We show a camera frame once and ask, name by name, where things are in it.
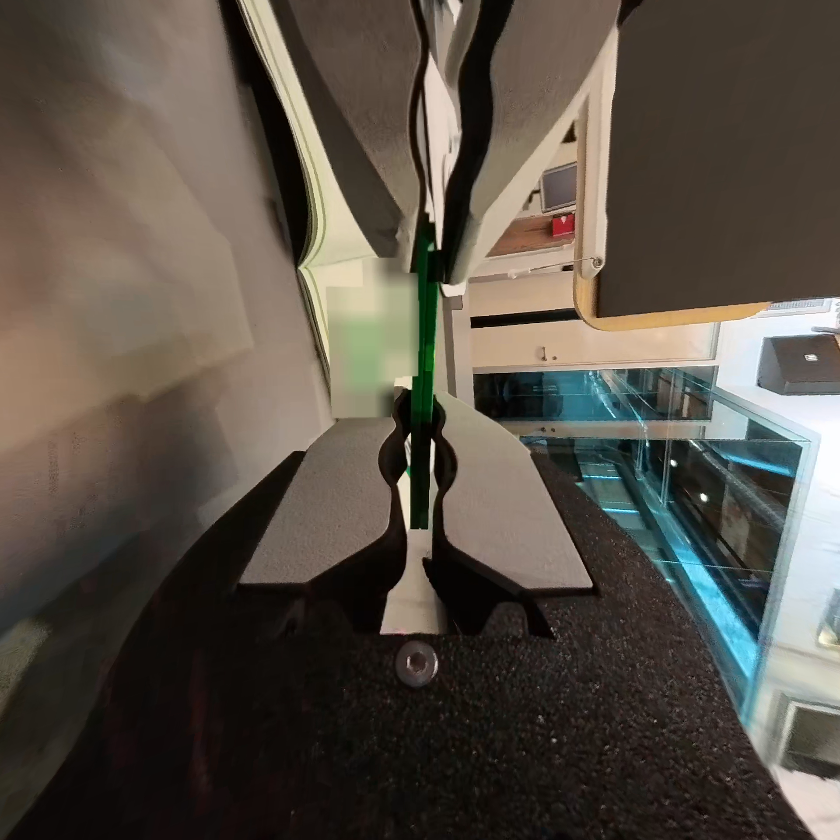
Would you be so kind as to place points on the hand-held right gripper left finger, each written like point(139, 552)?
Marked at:
point(321, 518)

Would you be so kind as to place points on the open instruction booklet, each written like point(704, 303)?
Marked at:
point(341, 243)

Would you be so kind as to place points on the green brick plate assembly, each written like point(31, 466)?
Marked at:
point(425, 328)

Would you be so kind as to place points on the black speaker box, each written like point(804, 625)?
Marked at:
point(800, 364)

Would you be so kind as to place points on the black desk divider panel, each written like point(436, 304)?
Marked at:
point(722, 164)

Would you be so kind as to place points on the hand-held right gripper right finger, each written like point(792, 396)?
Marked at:
point(505, 518)

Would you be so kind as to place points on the small grey monitor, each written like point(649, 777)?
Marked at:
point(560, 187)

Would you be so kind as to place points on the glass partition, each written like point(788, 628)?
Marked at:
point(656, 446)

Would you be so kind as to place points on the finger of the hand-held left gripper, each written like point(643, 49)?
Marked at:
point(367, 98)
point(531, 98)

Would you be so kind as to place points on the small red box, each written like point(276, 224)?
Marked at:
point(562, 226)

